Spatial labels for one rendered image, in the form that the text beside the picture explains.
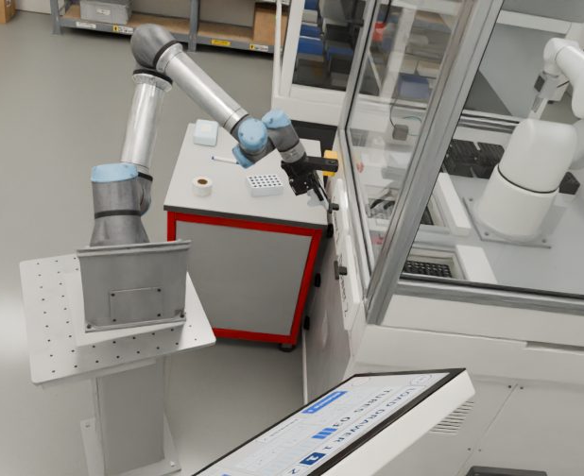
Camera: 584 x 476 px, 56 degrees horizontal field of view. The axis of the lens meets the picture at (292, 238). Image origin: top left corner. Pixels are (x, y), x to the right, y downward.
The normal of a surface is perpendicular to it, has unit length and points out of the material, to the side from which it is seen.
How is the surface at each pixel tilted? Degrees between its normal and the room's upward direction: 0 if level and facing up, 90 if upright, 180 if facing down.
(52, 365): 0
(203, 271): 90
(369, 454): 40
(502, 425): 90
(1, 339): 0
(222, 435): 0
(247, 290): 90
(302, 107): 90
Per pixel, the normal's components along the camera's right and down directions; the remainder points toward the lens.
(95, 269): 0.30, 0.63
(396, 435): 0.52, -0.24
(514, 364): 0.00, 0.62
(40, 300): 0.15, -0.78
